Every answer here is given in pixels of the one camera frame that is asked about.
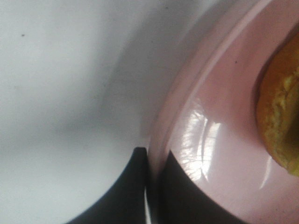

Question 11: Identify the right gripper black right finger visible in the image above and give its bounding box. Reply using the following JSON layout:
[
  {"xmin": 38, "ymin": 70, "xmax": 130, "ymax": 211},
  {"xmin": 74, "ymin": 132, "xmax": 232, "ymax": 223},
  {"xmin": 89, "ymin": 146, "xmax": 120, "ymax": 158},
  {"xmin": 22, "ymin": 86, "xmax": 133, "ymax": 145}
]
[{"xmin": 158, "ymin": 152, "xmax": 243, "ymax": 224}]

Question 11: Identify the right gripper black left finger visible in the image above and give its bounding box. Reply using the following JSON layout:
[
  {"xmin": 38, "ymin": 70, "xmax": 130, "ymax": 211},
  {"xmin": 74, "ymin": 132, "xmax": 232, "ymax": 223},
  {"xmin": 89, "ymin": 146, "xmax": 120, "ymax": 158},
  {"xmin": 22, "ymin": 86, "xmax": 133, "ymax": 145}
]
[{"xmin": 68, "ymin": 147, "xmax": 148, "ymax": 224}]

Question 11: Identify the pink round plate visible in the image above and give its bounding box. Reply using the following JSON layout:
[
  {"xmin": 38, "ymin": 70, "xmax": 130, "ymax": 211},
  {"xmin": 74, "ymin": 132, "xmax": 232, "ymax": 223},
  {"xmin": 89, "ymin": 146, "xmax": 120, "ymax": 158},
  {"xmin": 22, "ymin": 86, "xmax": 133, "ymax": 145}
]
[{"xmin": 148, "ymin": 0, "xmax": 299, "ymax": 224}]

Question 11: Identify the toy burger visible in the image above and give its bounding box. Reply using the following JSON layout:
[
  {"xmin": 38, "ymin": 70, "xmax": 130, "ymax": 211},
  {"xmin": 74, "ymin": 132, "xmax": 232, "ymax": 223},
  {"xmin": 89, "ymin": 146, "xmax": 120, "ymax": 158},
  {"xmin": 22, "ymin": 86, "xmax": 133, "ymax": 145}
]
[{"xmin": 256, "ymin": 34, "xmax": 299, "ymax": 176}]

